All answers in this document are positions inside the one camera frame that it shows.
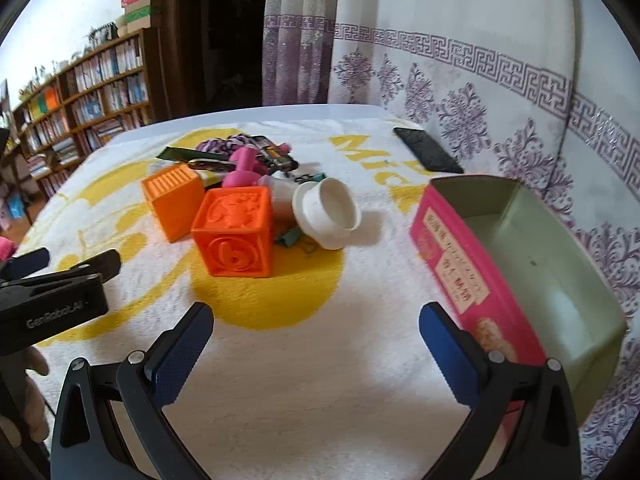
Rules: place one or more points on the orange ribbed toy block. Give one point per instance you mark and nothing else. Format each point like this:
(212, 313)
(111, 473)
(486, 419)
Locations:
(172, 200)

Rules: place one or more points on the rows of shelved books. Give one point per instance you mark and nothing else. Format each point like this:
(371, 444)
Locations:
(100, 65)

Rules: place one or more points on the pink leopard print pouch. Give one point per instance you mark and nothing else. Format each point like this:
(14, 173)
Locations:
(220, 145)

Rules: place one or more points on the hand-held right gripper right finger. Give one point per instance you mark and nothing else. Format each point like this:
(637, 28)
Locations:
(447, 355)

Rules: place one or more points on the teal packet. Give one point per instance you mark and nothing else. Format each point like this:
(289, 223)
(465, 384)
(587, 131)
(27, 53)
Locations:
(287, 236)

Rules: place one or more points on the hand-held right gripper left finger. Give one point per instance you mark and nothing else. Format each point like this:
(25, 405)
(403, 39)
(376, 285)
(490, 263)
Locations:
(180, 355)

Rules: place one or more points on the person's left hand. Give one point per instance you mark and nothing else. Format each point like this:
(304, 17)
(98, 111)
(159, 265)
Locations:
(36, 400)

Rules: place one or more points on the white bandage roll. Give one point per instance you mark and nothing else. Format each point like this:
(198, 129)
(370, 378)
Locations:
(280, 200)

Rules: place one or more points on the purple banded sheer curtain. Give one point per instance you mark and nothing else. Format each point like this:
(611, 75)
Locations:
(300, 60)

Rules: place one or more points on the metal spring clamp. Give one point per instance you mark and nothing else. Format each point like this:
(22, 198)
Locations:
(207, 164)

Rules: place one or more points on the green white box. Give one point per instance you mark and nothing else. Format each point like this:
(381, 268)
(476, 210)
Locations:
(144, 16)

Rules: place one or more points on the pink bundle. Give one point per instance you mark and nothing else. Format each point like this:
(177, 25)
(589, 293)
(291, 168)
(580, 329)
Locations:
(5, 248)

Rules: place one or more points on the pink cardboard box container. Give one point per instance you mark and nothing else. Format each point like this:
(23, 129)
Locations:
(450, 260)

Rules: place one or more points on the pink foam hair curler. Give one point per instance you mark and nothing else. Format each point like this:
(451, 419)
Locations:
(242, 165)

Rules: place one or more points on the white yellow printed towel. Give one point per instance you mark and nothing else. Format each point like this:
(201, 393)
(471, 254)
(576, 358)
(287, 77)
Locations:
(300, 385)

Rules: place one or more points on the black smartphone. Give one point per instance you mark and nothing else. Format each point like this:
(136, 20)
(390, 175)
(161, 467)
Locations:
(427, 150)

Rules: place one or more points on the orange embossed toy block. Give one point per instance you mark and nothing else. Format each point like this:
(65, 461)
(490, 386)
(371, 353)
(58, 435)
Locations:
(232, 240)

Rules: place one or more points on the white plastic cup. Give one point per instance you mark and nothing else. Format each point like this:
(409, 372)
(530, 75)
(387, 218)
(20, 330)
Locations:
(325, 210)

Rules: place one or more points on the brown wooden door frame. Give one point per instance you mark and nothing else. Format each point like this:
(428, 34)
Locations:
(170, 35)

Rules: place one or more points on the white purple patterned curtain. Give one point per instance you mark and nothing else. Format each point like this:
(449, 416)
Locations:
(500, 20)

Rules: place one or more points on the orange black lighter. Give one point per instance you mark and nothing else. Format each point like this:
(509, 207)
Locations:
(272, 155)

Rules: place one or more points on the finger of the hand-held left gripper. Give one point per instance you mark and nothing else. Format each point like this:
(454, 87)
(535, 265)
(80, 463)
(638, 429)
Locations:
(97, 264)
(30, 261)

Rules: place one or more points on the wooden bookshelf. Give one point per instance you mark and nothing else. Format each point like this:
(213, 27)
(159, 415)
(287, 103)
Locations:
(150, 70)

